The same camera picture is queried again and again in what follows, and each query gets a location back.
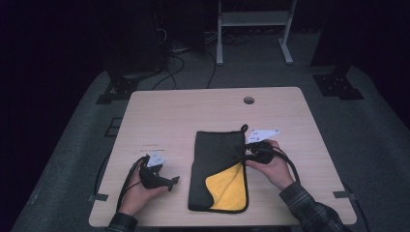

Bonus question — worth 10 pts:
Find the black stand with floor base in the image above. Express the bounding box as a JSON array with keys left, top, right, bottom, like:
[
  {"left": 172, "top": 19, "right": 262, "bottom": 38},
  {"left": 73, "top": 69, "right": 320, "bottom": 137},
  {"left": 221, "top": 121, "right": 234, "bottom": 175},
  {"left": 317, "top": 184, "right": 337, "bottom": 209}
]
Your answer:
[
  {"left": 309, "top": 0, "right": 366, "bottom": 101},
  {"left": 95, "top": 47, "right": 163, "bottom": 105}
]

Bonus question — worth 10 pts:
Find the left hand-held gripper cable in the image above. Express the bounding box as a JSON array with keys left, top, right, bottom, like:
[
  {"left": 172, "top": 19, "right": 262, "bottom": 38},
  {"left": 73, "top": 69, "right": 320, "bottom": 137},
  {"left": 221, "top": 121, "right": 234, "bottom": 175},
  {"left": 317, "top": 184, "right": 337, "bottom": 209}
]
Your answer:
[{"left": 115, "top": 156, "right": 150, "bottom": 214}]

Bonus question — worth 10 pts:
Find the white metal stand frame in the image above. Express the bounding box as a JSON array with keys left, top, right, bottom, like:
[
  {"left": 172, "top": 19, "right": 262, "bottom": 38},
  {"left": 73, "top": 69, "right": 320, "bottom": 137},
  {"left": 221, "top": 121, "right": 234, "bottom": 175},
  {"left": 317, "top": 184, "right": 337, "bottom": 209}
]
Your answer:
[{"left": 216, "top": 0, "right": 298, "bottom": 67}]

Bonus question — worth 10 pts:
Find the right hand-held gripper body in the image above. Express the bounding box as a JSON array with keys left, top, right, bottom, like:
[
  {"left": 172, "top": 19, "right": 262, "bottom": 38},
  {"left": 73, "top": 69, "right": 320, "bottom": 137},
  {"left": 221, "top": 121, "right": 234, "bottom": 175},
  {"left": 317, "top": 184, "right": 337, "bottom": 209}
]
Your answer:
[{"left": 245, "top": 129, "right": 280, "bottom": 165}]

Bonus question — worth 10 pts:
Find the person's left hand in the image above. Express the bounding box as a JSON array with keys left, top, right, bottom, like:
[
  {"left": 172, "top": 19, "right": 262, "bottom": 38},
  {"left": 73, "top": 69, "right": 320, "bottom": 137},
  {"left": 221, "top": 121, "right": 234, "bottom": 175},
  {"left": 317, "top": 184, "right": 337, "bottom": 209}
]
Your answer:
[{"left": 117, "top": 159, "right": 169, "bottom": 218}]

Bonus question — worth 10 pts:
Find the dark floor plate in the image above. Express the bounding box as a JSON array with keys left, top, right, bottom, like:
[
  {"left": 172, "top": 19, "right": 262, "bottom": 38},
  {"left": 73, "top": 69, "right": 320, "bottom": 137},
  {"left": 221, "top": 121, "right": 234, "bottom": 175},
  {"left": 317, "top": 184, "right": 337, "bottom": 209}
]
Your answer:
[{"left": 104, "top": 117, "right": 124, "bottom": 138}]

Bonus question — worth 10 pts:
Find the black cable beside table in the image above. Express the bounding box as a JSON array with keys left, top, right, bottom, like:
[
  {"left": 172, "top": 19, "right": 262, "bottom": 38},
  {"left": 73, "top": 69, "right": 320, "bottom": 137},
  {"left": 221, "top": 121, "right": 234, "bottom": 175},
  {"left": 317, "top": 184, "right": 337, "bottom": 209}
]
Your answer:
[{"left": 93, "top": 153, "right": 112, "bottom": 198}]

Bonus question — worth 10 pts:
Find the bundle of floor cables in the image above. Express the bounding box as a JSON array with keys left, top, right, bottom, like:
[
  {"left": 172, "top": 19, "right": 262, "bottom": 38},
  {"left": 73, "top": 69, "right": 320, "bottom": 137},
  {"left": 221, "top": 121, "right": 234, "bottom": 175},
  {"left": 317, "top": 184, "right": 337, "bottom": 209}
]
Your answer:
[{"left": 204, "top": 29, "right": 256, "bottom": 46}]

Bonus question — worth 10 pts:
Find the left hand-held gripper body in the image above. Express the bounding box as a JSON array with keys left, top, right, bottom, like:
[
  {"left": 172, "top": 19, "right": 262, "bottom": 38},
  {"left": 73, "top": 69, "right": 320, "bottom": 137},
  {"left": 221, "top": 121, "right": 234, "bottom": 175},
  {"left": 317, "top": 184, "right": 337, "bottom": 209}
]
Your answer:
[{"left": 138, "top": 152, "right": 172, "bottom": 190}]

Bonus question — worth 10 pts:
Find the person's right hand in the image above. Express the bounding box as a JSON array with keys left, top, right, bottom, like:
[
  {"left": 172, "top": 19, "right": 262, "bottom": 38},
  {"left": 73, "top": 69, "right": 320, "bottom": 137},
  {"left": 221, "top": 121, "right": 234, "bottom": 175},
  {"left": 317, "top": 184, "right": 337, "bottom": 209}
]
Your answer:
[{"left": 246, "top": 139, "right": 296, "bottom": 191}]

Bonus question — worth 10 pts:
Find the yellow and black cloth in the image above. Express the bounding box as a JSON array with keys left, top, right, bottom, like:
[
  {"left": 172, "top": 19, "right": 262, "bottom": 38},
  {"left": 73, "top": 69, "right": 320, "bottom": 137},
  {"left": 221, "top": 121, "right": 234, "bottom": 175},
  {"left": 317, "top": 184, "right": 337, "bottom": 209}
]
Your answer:
[{"left": 188, "top": 124, "right": 250, "bottom": 215}]

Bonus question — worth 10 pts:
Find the black floor cable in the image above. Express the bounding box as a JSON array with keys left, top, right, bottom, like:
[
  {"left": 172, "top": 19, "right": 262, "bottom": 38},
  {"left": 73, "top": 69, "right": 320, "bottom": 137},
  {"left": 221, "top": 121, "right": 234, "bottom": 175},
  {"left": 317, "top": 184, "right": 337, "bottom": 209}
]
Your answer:
[
  {"left": 151, "top": 54, "right": 187, "bottom": 91},
  {"left": 206, "top": 47, "right": 218, "bottom": 90}
]

